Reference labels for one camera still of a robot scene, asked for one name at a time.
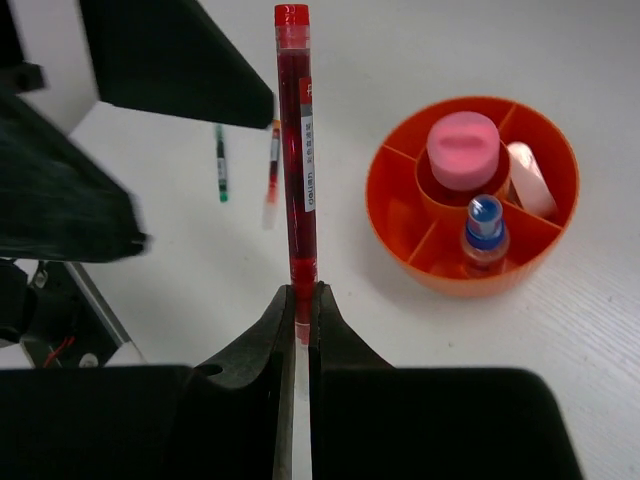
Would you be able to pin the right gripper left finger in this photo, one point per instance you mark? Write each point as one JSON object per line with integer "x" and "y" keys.
{"x": 227, "y": 418}

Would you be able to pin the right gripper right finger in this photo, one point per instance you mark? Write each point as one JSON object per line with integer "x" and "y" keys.
{"x": 372, "y": 420}

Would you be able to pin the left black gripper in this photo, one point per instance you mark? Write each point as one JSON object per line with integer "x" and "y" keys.
{"x": 61, "y": 58}

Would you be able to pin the green pen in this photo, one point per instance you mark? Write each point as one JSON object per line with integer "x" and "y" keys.
{"x": 221, "y": 164}

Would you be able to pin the clear blue spray bottle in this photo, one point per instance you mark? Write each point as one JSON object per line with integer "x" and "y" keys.
{"x": 485, "y": 239}

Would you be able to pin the orange capped red pen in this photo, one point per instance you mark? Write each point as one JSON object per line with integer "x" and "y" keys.
{"x": 271, "y": 198}

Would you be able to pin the pink white eraser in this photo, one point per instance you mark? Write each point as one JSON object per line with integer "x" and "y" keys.
{"x": 528, "y": 188}

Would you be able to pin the pink capped glue bottle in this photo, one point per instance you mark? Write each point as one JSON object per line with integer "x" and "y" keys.
{"x": 463, "y": 150}

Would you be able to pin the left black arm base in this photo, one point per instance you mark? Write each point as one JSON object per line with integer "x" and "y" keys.
{"x": 54, "y": 316}

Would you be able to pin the orange round divided container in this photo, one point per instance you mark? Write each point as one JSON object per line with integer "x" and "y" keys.
{"x": 420, "y": 223}

